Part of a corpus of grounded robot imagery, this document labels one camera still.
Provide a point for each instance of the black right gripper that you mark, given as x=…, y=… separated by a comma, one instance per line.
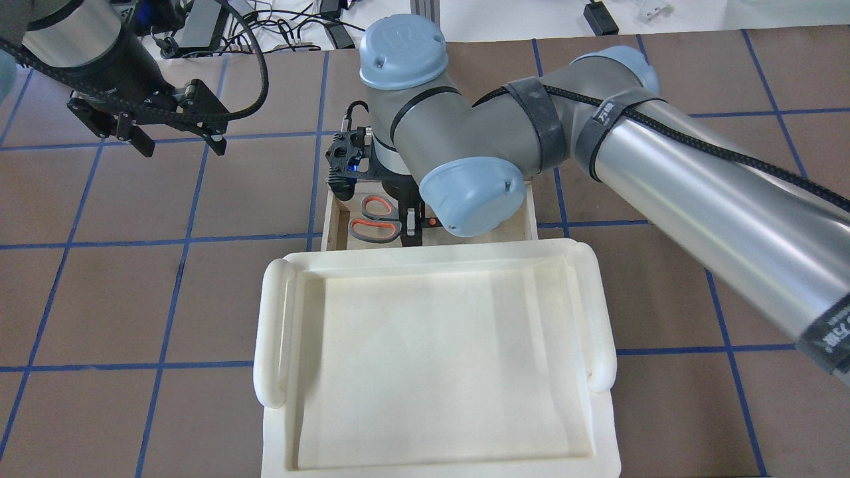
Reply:
x=402, y=192

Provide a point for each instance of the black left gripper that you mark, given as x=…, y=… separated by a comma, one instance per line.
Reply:
x=135, y=81

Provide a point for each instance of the grey orange scissors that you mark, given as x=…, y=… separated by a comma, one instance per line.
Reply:
x=378, y=222

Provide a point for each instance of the light wooden drawer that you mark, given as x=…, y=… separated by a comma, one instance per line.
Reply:
x=345, y=226

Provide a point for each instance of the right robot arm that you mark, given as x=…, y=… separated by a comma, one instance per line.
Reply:
x=778, y=239

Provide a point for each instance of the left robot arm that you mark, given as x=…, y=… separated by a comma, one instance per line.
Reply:
x=117, y=86

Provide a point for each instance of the white plastic tray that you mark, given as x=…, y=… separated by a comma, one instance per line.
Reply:
x=474, y=360

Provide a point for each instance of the black power adapter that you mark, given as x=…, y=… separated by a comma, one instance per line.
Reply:
x=600, y=19

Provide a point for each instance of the aluminium frame post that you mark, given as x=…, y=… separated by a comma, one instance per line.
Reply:
x=429, y=9

